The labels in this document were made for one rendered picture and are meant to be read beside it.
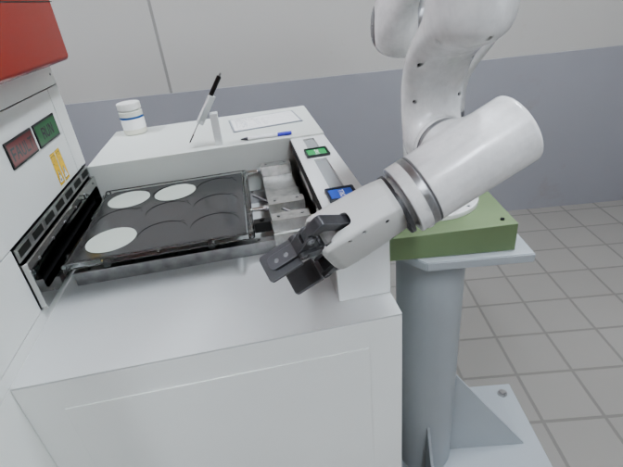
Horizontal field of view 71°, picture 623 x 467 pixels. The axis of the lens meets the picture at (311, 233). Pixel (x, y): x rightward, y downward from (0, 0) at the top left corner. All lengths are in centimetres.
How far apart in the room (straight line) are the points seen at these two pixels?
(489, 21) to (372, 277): 46
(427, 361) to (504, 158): 76
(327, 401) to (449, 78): 58
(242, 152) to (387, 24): 56
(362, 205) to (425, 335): 69
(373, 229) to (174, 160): 84
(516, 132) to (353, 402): 57
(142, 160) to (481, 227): 85
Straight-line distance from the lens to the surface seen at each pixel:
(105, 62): 265
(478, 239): 91
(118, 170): 126
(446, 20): 47
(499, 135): 50
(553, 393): 183
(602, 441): 175
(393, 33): 84
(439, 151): 49
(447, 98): 58
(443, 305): 106
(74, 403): 84
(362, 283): 77
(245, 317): 78
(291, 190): 108
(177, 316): 83
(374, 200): 47
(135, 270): 98
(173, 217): 101
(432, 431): 138
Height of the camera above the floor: 130
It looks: 29 degrees down
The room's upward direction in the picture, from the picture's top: 6 degrees counter-clockwise
